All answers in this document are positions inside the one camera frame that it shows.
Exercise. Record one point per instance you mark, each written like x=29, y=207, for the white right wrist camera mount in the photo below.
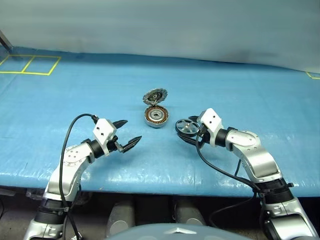
x=211, y=120

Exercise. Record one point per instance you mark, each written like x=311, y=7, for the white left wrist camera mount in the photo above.
x=102, y=130

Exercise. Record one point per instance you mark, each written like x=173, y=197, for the silver round motor cover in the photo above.
x=155, y=97

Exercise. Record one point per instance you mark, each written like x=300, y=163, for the silver motor housing copper windings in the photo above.
x=156, y=116

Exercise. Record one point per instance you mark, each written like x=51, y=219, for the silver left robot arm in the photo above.
x=72, y=160

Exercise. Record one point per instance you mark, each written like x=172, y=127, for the black spoked motor rotor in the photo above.
x=186, y=128

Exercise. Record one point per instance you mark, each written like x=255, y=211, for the grey metal bar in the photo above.
x=5, y=41

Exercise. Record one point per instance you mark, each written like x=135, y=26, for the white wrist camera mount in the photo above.
x=102, y=130
x=211, y=120

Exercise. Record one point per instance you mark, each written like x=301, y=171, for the grey domed cover with emblem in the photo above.
x=177, y=232

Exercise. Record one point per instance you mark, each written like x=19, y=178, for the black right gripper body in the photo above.
x=205, y=135

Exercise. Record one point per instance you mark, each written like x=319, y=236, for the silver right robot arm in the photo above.
x=252, y=150

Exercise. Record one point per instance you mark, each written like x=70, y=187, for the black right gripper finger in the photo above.
x=194, y=118
x=191, y=140

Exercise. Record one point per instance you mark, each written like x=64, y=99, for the grey rounded cylinder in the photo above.
x=188, y=212
x=121, y=217

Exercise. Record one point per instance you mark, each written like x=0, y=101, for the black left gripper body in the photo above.
x=113, y=145

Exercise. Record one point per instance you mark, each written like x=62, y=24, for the blue table cover sheet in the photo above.
x=75, y=100

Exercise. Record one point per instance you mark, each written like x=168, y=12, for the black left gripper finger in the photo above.
x=120, y=124
x=131, y=144

